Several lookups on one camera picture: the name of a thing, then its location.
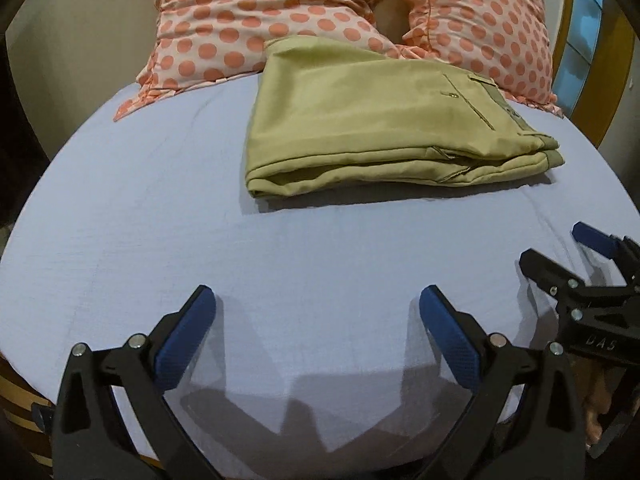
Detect yellow framed window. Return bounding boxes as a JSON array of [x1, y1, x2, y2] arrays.
[[549, 0, 640, 152]]

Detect polka dot pillow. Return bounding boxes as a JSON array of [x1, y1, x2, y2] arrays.
[[113, 0, 402, 123], [395, 0, 565, 120]]

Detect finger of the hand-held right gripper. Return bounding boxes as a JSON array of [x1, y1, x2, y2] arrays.
[[519, 248, 597, 312], [572, 221, 640, 286]]

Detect brown striped bed base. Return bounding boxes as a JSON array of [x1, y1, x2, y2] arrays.
[[0, 354, 57, 463]]

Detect person's right hand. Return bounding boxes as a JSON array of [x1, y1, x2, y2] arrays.
[[574, 356, 624, 450]]

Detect khaki pants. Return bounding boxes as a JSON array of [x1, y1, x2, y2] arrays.
[[244, 35, 567, 199]]

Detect blue bed sheet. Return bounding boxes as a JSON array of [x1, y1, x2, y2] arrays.
[[0, 71, 640, 467]]

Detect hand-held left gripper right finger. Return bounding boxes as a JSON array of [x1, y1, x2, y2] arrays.
[[419, 286, 587, 480]]

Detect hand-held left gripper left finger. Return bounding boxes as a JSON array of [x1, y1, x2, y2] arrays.
[[50, 285, 217, 480]]

